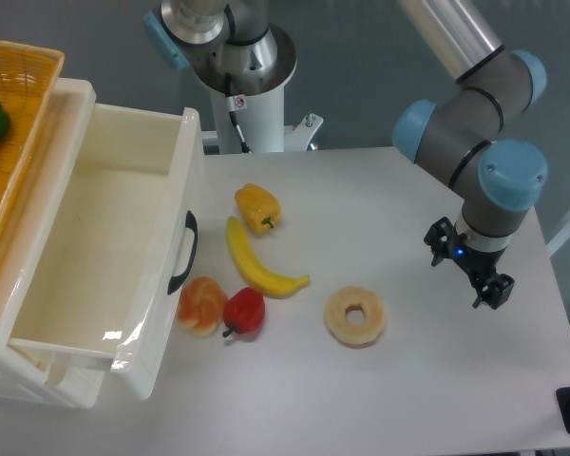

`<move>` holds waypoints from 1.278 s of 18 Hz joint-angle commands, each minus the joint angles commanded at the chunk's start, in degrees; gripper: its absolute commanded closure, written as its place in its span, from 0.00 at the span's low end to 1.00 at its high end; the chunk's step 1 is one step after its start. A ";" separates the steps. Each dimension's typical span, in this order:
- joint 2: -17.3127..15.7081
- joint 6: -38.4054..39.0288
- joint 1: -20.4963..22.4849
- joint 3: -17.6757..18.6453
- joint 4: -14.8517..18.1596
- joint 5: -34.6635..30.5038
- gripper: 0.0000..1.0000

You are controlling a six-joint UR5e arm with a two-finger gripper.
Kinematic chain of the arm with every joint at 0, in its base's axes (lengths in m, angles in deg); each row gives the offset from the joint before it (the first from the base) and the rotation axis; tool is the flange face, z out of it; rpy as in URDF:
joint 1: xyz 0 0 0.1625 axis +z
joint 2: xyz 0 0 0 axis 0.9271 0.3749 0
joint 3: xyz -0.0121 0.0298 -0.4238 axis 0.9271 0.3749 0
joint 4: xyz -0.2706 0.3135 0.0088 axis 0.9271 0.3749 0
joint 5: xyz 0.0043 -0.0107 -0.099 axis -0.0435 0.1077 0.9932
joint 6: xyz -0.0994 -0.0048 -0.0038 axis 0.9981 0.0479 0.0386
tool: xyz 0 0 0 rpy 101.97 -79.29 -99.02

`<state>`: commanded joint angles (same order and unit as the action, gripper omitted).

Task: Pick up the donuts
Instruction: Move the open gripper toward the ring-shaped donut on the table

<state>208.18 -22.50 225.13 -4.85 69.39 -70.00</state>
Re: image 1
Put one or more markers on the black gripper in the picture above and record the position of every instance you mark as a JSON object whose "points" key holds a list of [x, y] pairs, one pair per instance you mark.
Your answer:
{"points": [[477, 255]]}

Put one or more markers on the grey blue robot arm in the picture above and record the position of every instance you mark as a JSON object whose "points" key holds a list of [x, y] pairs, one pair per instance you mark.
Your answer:
{"points": [[455, 142]]}

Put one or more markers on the plain glazed donut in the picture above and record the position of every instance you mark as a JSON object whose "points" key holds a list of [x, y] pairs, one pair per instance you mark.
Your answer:
{"points": [[355, 316]]}

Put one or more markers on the yellow banana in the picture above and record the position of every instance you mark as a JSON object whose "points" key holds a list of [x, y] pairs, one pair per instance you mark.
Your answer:
{"points": [[253, 271]]}

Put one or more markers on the yellow bell pepper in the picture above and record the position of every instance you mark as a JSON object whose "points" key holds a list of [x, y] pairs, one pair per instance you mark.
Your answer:
{"points": [[260, 209]]}

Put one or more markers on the red bell pepper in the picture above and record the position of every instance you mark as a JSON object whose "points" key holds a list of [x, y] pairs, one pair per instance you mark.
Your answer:
{"points": [[244, 313]]}

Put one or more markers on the orange twisted bread roll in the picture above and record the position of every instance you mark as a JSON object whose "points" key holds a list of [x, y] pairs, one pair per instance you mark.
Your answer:
{"points": [[201, 306]]}

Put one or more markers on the white plastic drawer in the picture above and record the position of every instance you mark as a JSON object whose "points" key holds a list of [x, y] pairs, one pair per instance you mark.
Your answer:
{"points": [[98, 299]]}

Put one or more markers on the orange woven basket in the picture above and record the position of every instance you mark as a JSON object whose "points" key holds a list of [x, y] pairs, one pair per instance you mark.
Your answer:
{"points": [[28, 75]]}

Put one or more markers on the black drawer handle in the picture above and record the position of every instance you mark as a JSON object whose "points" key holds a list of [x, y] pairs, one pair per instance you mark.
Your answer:
{"points": [[186, 253]]}

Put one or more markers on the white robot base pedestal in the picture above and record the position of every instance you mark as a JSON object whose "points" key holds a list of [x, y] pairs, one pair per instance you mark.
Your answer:
{"points": [[247, 92]]}

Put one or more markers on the white drawer cabinet frame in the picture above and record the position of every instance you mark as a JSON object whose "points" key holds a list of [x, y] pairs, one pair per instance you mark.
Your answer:
{"points": [[37, 378]]}

